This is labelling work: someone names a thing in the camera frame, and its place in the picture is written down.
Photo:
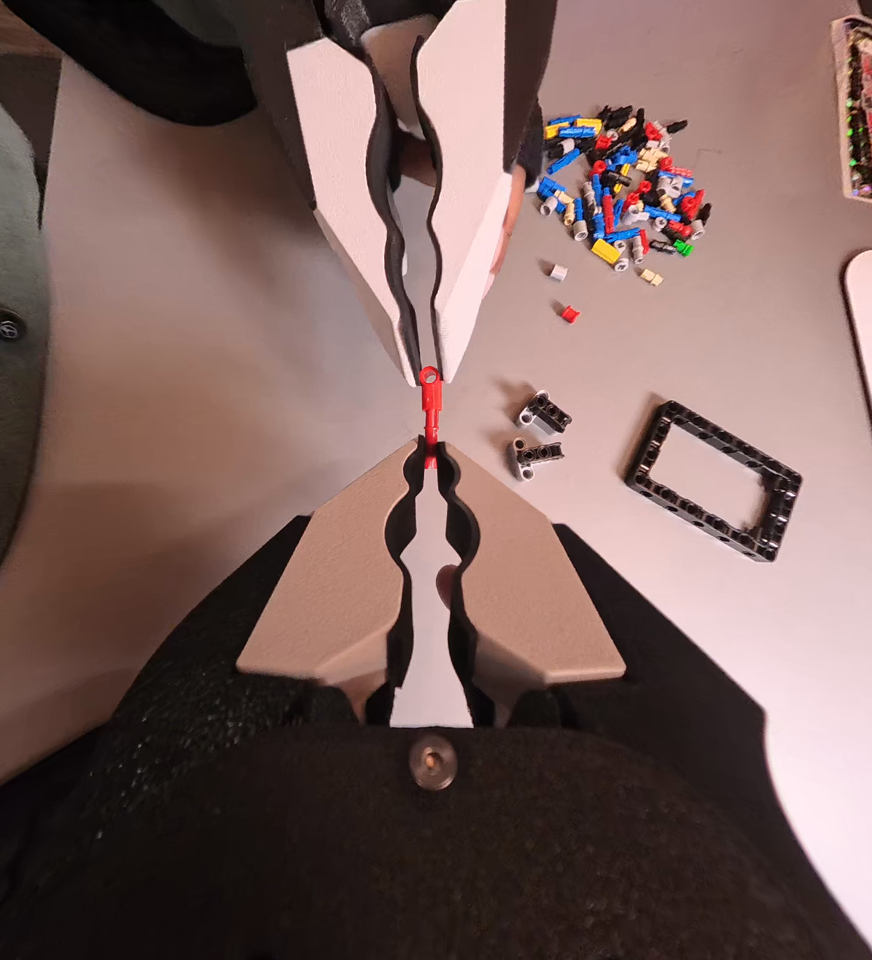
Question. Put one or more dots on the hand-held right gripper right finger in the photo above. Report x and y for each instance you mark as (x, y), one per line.
(541, 600)

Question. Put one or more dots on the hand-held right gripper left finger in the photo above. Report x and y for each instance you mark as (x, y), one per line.
(323, 592)

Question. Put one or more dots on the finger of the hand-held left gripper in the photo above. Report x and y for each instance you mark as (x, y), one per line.
(331, 150)
(473, 150)

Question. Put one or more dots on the pile of small lego pieces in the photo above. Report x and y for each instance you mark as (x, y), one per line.
(616, 187)

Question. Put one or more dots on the grey lego connector assembly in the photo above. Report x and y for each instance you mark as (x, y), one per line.
(535, 452)

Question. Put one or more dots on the black rectangular lego frame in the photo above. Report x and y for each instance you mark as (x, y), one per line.
(698, 521)

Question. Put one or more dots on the grey and black lego assembly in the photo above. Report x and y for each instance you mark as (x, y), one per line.
(544, 411)

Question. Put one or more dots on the grey lego bush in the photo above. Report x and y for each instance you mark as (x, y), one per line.
(556, 271)

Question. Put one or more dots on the yellow lego connector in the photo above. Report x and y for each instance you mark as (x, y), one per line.
(605, 251)

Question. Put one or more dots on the red lego bush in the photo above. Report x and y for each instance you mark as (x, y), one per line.
(569, 313)

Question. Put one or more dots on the tan lego pin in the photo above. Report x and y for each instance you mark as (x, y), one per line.
(651, 277)

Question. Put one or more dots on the person's left hand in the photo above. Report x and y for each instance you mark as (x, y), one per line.
(509, 225)

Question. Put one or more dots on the person's right hand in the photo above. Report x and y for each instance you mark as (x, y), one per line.
(445, 585)

